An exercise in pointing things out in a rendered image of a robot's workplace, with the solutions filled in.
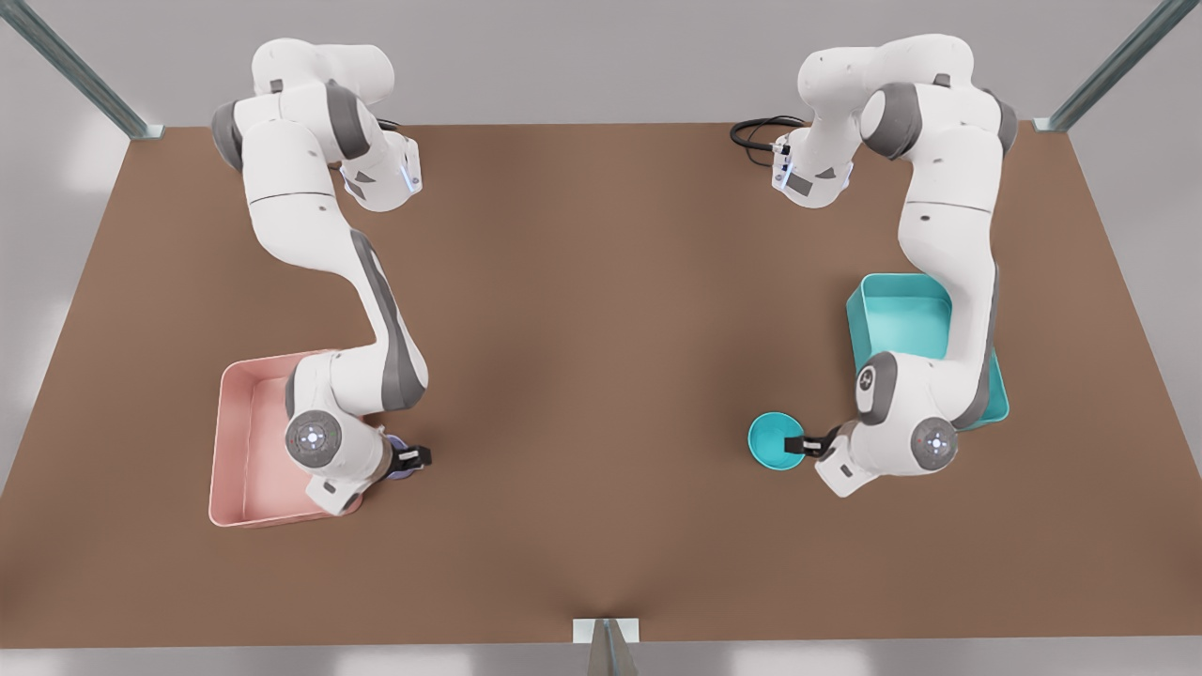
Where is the purple cup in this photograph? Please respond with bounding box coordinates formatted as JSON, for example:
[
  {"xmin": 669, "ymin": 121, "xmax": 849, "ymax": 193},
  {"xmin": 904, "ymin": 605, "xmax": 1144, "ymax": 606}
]
[{"xmin": 386, "ymin": 435, "xmax": 422, "ymax": 484}]

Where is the teal bowl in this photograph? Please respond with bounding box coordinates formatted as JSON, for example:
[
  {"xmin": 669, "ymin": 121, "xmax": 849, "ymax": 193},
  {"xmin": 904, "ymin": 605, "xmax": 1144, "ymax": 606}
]
[{"xmin": 747, "ymin": 411, "xmax": 808, "ymax": 470}]

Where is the teal rectangular box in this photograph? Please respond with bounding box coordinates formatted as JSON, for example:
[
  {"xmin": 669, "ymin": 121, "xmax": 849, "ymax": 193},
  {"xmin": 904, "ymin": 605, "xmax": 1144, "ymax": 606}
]
[{"xmin": 846, "ymin": 273, "xmax": 1010, "ymax": 431}]

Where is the pink rectangular box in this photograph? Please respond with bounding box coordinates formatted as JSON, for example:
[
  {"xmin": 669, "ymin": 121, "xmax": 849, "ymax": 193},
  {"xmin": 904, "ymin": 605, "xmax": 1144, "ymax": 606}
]
[{"xmin": 208, "ymin": 351, "xmax": 364, "ymax": 529}]

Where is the silver frame post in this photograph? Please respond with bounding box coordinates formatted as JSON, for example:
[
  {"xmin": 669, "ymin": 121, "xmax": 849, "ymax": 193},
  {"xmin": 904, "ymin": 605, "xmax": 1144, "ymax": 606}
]
[
  {"xmin": 0, "ymin": 0, "xmax": 164, "ymax": 141},
  {"xmin": 1033, "ymin": 0, "xmax": 1202, "ymax": 133},
  {"xmin": 573, "ymin": 618, "xmax": 640, "ymax": 676}
]

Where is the black cable loop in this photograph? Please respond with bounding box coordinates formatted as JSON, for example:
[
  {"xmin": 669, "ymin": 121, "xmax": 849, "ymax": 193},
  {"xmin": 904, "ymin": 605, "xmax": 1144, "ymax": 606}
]
[{"xmin": 730, "ymin": 115, "xmax": 809, "ymax": 168}]

